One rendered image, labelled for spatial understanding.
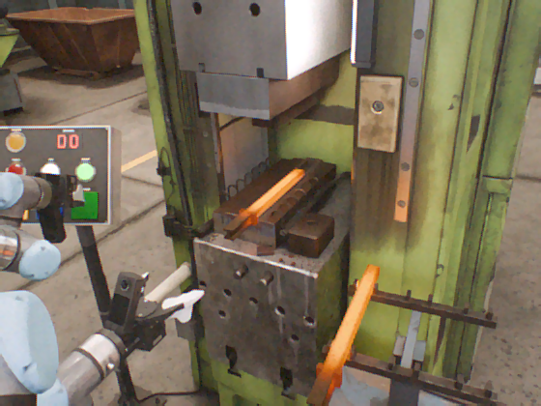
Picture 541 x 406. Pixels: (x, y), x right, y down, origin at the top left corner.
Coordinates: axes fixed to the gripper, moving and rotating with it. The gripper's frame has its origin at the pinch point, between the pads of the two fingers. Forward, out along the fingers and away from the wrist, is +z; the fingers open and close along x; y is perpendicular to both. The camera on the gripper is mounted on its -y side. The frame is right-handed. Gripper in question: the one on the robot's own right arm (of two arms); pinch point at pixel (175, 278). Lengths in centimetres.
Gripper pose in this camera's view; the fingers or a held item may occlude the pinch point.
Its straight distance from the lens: 105.9
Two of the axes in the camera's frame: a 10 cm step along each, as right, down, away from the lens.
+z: 4.9, -4.3, 7.6
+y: 0.4, 8.8, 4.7
